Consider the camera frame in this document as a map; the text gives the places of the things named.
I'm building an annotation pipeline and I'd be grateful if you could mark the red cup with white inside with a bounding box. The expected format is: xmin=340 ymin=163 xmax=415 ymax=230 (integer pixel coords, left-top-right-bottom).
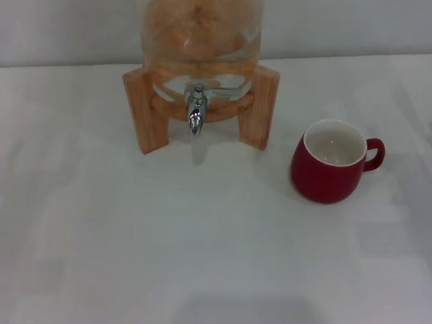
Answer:
xmin=288 ymin=116 xmax=388 ymax=209

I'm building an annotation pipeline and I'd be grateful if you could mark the wooden dispenser stand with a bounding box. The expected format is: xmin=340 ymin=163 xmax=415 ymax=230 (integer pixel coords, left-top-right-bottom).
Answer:
xmin=117 ymin=56 xmax=282 ymax=163

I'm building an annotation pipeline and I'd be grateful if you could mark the chrome faucet with lever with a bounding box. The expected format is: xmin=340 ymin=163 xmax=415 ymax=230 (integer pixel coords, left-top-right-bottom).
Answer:
xmin=182 ymin=81 xmax=242 ymax=140

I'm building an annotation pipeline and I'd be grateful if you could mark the clear glass water dispenser jar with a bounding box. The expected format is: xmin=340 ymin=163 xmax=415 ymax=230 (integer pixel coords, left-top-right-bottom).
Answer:
xmin=126 ymin=0 xmax=266 ymax=108

